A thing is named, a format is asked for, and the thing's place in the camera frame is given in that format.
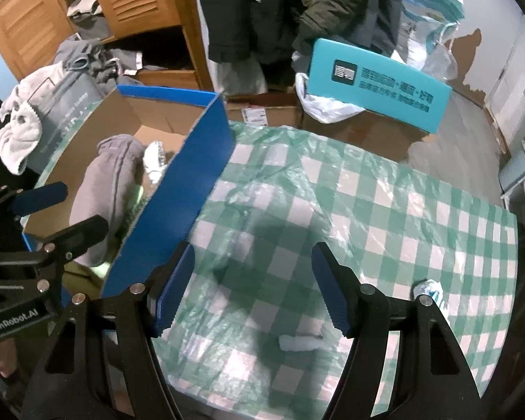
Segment light grey towel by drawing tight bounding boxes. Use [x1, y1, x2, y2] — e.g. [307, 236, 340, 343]
[0, 62, 66, 175]

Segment wooden louvered cabinet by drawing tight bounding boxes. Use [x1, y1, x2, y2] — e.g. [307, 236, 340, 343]
[0, 0, 213, 91]

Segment grey clothes pile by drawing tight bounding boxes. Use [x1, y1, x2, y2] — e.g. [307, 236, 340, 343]
[53, 0, 143, 92]

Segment teal shoe box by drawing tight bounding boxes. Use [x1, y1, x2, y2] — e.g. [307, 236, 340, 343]
[307, 39, 452, 134]

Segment grey soft cloth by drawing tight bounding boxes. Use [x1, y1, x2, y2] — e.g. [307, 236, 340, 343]
[69, 134, 145, 267]

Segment white plastic bag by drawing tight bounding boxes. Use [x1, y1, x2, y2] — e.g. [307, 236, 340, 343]
[295, 72, 365, 124]

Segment blue white striped cloth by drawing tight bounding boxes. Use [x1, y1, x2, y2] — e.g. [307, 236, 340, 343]
[412, 279, 446, 311]

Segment blue plastic bag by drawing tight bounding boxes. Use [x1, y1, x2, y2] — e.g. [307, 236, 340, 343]
[396, 0, 465, 82]

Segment dark hanging jacket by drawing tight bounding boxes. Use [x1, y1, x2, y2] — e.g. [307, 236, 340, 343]
[200, 0, 402, 64]

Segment person's left hand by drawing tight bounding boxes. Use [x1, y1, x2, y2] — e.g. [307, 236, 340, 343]
[0, 338, 18, 378]

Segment green bubble wrap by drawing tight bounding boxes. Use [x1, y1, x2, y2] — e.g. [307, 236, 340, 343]
[91, 185, 148, 281]

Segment blue cardboard box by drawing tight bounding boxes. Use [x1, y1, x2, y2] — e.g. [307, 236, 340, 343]
[23, 85, 235, 297]

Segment green checkered tablecloth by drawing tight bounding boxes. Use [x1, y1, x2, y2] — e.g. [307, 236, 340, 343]
[154, 122, 518, 419]

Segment white crumpled cloth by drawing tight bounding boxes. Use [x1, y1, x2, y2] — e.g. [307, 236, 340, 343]
[143, 140, 170, 186]

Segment brown cardboard box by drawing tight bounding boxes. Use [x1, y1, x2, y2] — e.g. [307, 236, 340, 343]
[224, 91, 436, 163]

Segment grey tote bag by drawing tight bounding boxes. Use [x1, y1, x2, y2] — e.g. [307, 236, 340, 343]
[27, 70, 104, 174]

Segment small white soft piece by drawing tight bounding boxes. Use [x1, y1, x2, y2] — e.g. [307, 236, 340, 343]
[279, 335, 325, 353]

